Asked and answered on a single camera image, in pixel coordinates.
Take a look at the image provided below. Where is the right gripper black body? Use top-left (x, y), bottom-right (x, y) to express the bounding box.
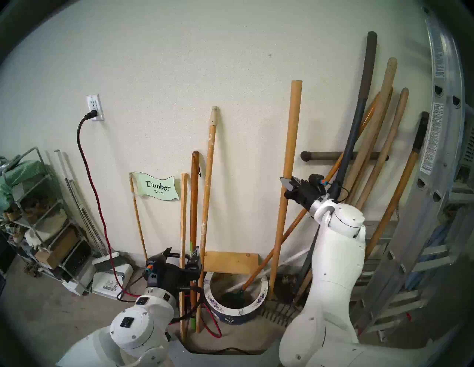
top-left (294, 174), bottom-right (329, 212)

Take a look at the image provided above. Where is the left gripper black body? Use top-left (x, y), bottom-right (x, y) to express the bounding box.
top-left (161, 263), bottom-right (203, 296)

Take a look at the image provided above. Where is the plain light wooden dowel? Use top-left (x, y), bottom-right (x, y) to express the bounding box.
top-left (267, 80), bottom-right (303, 299)

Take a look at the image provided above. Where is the paint-speckled pole with threaded tip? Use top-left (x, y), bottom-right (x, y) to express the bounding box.
top-left (195, 106), bottom-right (220, 333)

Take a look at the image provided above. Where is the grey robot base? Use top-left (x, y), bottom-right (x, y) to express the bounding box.
top-left (167, 339), bottom-right (286, 367)

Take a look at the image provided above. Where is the floral ceramic pot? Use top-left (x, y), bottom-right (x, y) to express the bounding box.
top-left (203, 272), bottom-right (268, 325)

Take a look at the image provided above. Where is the light wooden board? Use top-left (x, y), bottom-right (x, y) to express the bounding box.
top-left (203, 251), bottom-right (260, 275)

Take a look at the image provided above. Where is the thin bamboo flag stick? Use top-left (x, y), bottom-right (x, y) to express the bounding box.
top-left (129, 173), bottom-right (148, 261)

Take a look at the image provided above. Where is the flat light wooden slat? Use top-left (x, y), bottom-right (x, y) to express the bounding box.
top-left (179, 173), bottom-right (189, 343)

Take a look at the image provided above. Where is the grey broom brush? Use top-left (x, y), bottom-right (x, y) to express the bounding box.
top-left (92, 252), bottom-right (123, 269)

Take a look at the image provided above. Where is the white dustpan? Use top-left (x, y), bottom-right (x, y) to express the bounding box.
top-left (91, 255), bottom-right (134, 300)

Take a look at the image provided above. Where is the green Dunbar Drive paper flag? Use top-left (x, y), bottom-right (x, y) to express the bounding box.
top-left (131, 171), bottom-right (180, 202)

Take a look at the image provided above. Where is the small white plastic box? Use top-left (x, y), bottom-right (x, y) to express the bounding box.
top-left (62, 272), bottom-right (97, 296)

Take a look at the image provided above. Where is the thin metal rod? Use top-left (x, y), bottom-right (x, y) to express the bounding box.
top-left (65, 178), bottom-right (109, 256)

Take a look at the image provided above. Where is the metal rake head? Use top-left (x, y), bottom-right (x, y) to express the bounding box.
top-left (261, 299), bottom-right (310, 329)

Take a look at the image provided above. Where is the brown cardboard box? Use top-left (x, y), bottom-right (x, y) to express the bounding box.
top-left (35, 228), bottom-right (80, 270)

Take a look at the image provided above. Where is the thin white tube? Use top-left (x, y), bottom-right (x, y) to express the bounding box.
top-left (54, 149), bottom-right (108, 256)

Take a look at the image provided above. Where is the aluminium ladder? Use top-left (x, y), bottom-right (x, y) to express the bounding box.
top-left (352, 7), bottom-right (474, 341)

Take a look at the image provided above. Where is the green checked cloth bag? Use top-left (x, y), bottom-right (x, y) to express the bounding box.
top-left (0, 157), bottom-right (49, 211)

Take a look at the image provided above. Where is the red extension cord coil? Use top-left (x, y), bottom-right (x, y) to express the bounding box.
top-left (168, 292), bottom-right (223, 339)

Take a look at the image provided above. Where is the dark brown handle green label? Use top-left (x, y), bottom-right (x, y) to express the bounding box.
top-left (189, 150), bottom-right (200, 330)

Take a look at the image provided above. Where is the orange handle with black grip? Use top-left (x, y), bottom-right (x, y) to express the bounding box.
top-left (363, 111), bottom-right (430, 261)

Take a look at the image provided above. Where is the black and red power cord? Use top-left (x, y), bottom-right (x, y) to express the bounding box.
top-left (77, 110), bottom-right (139, 302)

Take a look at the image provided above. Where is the slim weathered wooden handle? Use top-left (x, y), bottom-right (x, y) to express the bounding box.
top-left (354, 87), bottom-right (410, 211)

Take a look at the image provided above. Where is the long dark grey handle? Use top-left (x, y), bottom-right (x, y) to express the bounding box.
top-left (294, 31), bottom-right (378, 296)

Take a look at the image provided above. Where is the thick weathered wooden handle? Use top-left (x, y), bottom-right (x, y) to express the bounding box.
top-left (343, 57), bottom-right (398, 208)

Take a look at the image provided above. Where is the metal wire shelf rack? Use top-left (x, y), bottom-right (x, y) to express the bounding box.
top-left (0, 147), bottom-right (93, 293)

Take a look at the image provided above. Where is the white wall outlet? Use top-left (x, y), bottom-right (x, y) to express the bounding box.
top-left (87, 94), bottom-right (104, 122)

